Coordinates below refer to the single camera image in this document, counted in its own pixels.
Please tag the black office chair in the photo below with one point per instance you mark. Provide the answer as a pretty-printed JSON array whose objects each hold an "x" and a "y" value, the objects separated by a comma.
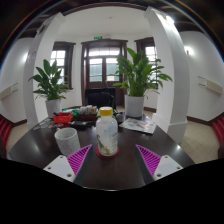
[{"x": 100, "y": 99}]

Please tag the green exit sign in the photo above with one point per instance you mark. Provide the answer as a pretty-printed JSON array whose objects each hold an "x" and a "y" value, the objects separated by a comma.
[{"x": 98, "y": 38}]

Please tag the grey round ball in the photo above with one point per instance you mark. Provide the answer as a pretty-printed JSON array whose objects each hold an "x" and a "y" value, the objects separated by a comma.
[{"x": 120, "y": 117}]

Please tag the wide dark-framed window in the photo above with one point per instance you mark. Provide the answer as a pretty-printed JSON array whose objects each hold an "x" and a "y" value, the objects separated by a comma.
[{"x": 58, "y": 60}]

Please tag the red plastic box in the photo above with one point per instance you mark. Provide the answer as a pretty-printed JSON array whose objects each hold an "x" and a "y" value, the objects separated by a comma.
[{"x": 63, "y": 118}]

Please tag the dark wooden double door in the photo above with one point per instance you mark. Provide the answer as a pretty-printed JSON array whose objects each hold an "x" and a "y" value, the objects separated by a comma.
[{"x": 100, "y": 66}]

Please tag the white speckled mug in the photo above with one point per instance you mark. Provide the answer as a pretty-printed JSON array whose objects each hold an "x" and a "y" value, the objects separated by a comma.
[{"x": 67, "y": 141}]

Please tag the red carpeted staircase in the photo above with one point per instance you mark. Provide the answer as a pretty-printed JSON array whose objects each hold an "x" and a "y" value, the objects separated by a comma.
[{"x": 5, "y": 130}]

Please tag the narrow dark-framed window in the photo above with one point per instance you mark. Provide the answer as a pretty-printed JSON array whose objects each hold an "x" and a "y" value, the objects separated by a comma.
[{"x": 148, "y": 53}]

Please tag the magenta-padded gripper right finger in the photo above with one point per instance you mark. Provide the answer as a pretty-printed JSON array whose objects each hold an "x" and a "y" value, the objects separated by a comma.
[{"x": 166, "y": 166}]

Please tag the yellow-capped clear drink bottle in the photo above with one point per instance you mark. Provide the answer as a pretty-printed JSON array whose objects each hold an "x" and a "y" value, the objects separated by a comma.
[{"x": 106, "y": 133}]

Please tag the printed paper leaflet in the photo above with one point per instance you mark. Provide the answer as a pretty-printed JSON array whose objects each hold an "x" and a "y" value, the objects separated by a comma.
[{"x": 138, "y": 125}]

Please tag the small potted plant white pot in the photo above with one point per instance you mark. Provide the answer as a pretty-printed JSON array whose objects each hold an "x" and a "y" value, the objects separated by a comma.
[{"x": 50, "y": 83}]

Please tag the large potted plant white pot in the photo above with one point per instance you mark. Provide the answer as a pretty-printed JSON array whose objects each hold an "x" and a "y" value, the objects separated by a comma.
[{"x": 140, "y": 73}]

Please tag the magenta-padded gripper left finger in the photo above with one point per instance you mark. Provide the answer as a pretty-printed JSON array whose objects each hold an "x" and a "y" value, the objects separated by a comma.
[{"x": 60, "y": 166}]

